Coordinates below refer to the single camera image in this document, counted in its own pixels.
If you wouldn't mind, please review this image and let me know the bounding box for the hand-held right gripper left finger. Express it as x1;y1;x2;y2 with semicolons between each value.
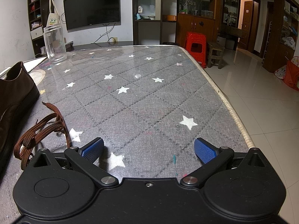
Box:
30;137;119;189

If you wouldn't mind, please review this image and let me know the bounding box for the brown leather shoe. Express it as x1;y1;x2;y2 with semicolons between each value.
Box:
0;61;41;185

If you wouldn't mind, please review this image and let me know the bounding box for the metal glass shelf unit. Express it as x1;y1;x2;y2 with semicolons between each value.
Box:
132;0;177;46

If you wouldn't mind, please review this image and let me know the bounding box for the grey star-print mat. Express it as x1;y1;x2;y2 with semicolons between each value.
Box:
0;45;255;192

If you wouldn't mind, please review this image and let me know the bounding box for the wooden display cabinet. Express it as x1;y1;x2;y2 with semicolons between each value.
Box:
176;0;222;50

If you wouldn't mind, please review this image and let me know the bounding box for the clear glass jar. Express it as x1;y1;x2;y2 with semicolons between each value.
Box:
43;26;67;64

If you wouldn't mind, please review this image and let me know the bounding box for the small wooden stool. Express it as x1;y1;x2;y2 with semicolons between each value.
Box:
207;41;226;69

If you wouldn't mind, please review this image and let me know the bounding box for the white tote bag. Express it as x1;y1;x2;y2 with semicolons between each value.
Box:
45;0;60;27

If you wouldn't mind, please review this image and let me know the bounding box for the dark wooden shelf unit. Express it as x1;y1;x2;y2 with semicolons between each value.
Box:
263;0;299;73

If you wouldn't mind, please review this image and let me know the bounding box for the brown wooden door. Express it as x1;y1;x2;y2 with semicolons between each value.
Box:
240;1;255;52

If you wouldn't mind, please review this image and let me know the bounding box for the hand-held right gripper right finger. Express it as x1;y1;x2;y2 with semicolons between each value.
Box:
180;137;269;189

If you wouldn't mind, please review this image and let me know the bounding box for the brown shoelace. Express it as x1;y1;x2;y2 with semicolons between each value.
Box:
14;101;70;171

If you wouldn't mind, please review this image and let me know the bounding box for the black television stand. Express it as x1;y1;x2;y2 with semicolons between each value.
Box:
65;41;135;52

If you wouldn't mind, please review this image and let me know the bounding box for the white flat board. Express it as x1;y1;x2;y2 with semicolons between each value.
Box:
22;56;48;73

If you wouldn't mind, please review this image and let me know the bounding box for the white cloth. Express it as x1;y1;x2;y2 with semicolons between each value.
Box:
281;37;296;50

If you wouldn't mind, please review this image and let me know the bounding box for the black flat television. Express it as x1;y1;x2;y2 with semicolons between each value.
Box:
63;0;121;31

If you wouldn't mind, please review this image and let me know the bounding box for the dark wall shelf unit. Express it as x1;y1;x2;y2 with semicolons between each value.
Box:
27;0;56;56

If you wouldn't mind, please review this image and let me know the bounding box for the red cloth bag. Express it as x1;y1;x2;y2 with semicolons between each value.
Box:
274;56;299;92

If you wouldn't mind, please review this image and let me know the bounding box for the red plastic stool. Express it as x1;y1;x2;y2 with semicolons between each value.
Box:
183;31;207;69

